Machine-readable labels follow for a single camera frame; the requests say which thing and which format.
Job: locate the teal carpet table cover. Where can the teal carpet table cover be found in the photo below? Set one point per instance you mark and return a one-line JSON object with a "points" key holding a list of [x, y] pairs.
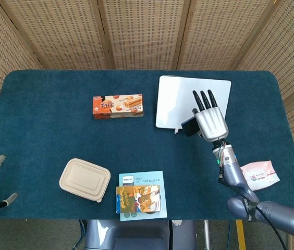
{"points": [[58, 135]]}

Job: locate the yellow floor tape strip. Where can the yellow floor tape strip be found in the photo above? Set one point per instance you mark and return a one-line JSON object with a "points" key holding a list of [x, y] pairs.
{"points": [[240, 234]]}

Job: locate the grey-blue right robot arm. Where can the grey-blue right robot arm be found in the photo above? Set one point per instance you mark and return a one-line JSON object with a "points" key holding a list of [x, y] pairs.
{"points": [[234, 174]]}

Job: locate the light blue Philips box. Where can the light blue Philips box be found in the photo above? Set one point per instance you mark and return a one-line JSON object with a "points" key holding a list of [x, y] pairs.
{"points": [[147, 178]]}

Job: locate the white board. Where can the white board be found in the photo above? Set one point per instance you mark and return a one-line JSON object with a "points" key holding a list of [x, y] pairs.
{"points": [[175, 102]]}

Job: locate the orange egg roll snack box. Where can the orange egg roll snack box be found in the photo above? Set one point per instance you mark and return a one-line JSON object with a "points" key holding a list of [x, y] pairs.
{"points": [[118, 106]]}

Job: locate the pink wet wipes pack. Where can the pink wet wipes pack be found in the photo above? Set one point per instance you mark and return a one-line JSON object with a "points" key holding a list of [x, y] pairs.
{"points": [[263, 175]]}

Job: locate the beige pulp lunch container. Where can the beige pulp lunch container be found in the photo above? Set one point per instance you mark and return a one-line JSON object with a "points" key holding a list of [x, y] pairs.
{"points": [[84, 179]]}

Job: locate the silver metal table leg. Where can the silver metal table leg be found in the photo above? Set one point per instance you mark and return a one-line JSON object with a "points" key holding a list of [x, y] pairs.
{"points": [[206, 234]]}

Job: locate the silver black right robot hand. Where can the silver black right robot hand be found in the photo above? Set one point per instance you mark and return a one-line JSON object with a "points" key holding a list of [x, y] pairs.
{"points": [[212, 125]]}

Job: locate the black felt blue-backed eraser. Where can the black felt blue-backed eraser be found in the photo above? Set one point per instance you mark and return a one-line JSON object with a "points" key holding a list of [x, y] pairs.
{"points": [[188, 127]]}

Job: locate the orange snack packet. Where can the orange snack packet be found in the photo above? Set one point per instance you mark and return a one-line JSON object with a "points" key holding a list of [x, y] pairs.
{"points": [[139, 199]]}

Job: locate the woven rattan folding screen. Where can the woven rattan folding screen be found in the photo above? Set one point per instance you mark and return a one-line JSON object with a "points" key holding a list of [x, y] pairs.
{"points": [[141, 31]]}

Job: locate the grey-blue robot torso base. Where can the grey-blue robot torso base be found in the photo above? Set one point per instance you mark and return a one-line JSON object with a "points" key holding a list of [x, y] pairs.
{"points": [[136, 234]]}

